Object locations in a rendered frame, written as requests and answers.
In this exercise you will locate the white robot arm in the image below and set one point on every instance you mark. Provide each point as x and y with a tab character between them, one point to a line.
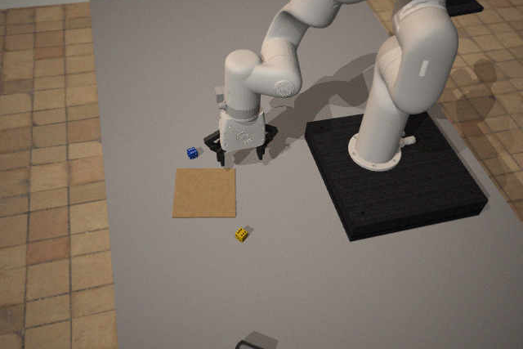
426	36

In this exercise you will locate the yellow die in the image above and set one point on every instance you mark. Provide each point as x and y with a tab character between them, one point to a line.
241	234

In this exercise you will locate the tan square mat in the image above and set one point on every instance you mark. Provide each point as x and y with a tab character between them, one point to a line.
204	193

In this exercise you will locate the blue die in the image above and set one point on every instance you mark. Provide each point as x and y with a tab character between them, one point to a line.
192	153

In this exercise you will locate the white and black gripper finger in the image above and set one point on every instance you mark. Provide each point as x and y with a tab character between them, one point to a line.
272	131
216	147

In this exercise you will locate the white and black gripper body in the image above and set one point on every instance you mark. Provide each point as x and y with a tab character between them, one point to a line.
238	134

